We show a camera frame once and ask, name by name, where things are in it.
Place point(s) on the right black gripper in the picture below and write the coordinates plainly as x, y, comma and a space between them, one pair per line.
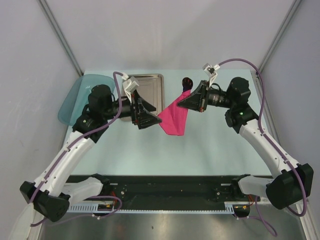
197, 101

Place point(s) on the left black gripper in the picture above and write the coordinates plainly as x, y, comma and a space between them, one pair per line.
144, 119

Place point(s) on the pink paper napkin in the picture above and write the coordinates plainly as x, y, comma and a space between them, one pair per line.
174, 118

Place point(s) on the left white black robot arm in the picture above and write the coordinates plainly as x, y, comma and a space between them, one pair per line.
48, 193

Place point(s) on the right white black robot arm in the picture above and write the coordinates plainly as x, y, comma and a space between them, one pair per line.
291, 181

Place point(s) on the steel tray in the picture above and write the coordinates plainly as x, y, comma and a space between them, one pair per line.
150, 89

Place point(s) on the teal plastic container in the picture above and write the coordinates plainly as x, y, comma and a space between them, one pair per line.
77, 97

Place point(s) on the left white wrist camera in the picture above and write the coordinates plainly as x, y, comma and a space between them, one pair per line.
129, 84

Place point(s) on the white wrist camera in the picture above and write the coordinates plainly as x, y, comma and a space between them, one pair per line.
211, 71
129, 84

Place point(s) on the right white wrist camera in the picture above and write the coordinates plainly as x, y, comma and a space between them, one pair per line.
211, 71

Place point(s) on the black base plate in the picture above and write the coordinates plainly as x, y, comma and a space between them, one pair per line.
157, 190

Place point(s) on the white cable duct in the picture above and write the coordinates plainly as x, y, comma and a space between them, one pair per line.
106, 207

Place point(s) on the left aluminium corner post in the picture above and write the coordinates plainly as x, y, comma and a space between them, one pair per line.
44, 6

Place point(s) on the aluminium corner post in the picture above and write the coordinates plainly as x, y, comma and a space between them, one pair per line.
44, 6
294, 8

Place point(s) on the right aluminium corner post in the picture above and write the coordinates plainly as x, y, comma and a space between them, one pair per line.
294, 8

